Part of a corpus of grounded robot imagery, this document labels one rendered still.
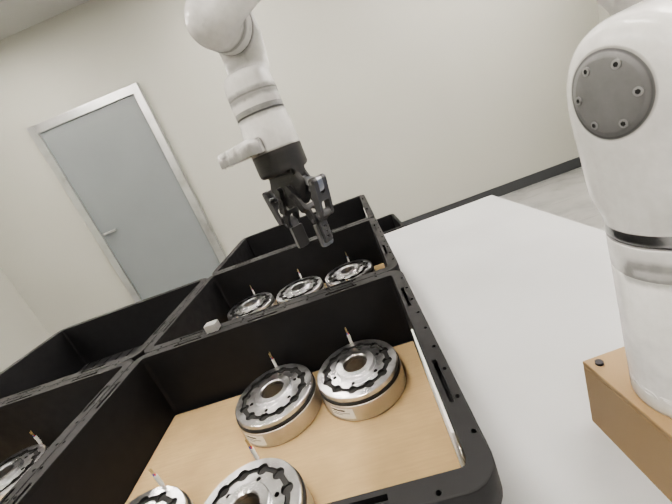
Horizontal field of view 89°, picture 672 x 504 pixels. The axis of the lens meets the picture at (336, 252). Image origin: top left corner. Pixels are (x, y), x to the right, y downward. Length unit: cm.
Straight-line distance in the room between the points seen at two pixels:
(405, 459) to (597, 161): 30
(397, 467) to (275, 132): 41
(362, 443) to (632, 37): 38
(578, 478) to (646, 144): 35
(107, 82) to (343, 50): 206
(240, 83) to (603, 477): 61
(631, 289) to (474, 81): 336
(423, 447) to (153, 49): 359
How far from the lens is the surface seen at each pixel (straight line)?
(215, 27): 51
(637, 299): 37
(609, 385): 47
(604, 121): 31
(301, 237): 56
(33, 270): 461
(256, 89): 50
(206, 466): 49
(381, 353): 44
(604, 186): 34
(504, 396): 58
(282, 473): 38
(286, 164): 49
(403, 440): 38
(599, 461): 52
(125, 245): 397
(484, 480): 23
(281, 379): 46
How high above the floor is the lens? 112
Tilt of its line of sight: 18 degrees down
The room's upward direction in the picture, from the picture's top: 21 degrees counter-clockwise
